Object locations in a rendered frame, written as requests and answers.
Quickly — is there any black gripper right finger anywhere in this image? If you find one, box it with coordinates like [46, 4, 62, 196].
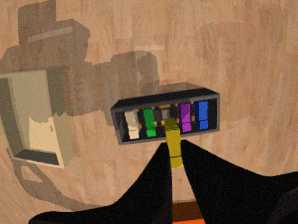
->
[181, 139, 298, 224]

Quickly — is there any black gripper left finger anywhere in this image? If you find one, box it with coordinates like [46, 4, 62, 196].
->
[28, 141, 173, 224]

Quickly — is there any purple fuse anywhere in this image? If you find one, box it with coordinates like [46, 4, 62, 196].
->
[177, 103, 192, 132]

